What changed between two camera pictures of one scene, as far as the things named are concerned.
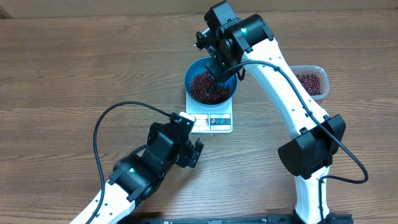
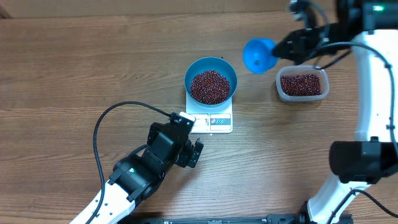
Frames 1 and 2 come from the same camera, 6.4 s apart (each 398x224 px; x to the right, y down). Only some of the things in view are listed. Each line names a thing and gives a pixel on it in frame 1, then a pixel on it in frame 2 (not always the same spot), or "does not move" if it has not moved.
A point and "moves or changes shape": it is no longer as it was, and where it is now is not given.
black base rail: (337, 218) does not move
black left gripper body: (185, 158) does not move
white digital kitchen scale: (216, 119) does not move
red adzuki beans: (203, 92) does not move
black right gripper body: (226, 65) -> (324, 38)
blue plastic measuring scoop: (232, 82) moves or changes shape
